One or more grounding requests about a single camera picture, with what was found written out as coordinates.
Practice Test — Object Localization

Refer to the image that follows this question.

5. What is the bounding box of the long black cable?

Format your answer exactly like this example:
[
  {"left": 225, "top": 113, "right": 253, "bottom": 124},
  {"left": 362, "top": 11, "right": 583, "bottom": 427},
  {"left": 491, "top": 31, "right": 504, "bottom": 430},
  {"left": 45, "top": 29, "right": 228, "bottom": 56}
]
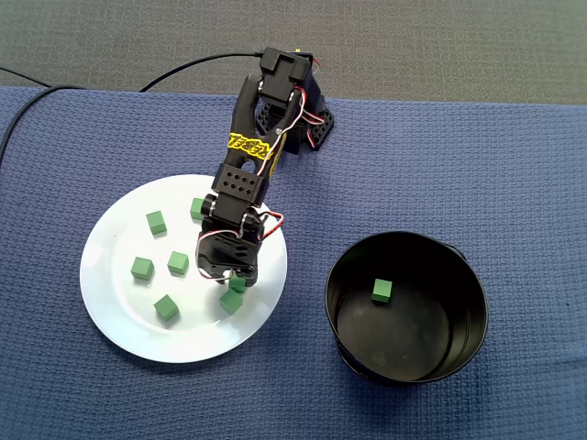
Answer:
[{"left": 0, "top": 51, "right": 267, "bottom": 160}]

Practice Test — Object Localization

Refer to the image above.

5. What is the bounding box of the black round container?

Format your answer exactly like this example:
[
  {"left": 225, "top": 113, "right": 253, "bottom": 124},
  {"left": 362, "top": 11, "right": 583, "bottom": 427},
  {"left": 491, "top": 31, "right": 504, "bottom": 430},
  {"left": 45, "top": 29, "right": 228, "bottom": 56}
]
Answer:
[{"left": 324, "top": 230, "right": 490, "bottom": 385}]

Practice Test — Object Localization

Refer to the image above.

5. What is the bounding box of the white round plate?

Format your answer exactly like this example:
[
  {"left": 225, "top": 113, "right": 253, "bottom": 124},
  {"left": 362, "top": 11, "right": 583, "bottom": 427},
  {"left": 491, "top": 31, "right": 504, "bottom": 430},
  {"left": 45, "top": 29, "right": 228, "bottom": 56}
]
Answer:
[{"left": 79, "top": 173, "right": 289, "bottom": 365}]

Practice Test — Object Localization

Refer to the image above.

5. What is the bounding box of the thin black cable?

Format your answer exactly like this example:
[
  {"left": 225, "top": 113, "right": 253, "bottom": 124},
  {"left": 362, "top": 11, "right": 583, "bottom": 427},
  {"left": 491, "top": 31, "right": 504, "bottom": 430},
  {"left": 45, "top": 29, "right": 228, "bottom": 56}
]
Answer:
[{"left": 0, "top": 66, "right": 52, "bottom": 88}]

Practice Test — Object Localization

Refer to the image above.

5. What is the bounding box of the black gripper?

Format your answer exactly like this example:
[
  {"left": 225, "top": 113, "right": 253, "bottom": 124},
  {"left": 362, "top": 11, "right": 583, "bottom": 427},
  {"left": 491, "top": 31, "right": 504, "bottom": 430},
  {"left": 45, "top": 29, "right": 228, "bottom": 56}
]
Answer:
[{"left": 195, "top": 218, "right": 263, "bottom": 289}]

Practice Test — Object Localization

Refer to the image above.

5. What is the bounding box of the blue waffle cloth mat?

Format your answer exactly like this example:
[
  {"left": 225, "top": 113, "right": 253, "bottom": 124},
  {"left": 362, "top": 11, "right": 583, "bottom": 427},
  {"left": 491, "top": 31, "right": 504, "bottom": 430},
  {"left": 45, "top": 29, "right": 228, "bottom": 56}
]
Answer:
[{"left": 0, "top": 85, "right": 587, "bottom": 440}]

